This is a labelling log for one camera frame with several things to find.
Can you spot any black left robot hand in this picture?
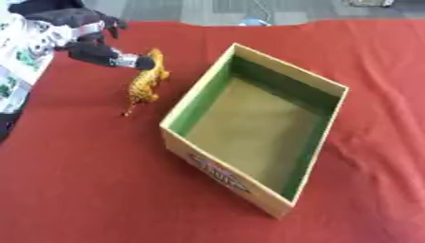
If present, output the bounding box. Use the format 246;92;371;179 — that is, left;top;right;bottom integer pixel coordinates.
7;0;158;71

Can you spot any yellow spotted toy animal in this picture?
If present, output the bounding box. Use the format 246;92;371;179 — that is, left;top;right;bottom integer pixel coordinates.
120;47;173;118

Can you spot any tan cardboard box green inside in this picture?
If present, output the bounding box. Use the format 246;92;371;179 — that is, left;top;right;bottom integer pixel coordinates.
157;42;351;220

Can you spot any blue object beyond table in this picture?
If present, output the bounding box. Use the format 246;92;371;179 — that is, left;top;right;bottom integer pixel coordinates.
237;18;272;27

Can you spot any pale object on floor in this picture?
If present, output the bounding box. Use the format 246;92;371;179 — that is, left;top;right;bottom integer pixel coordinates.
346;0;396;8

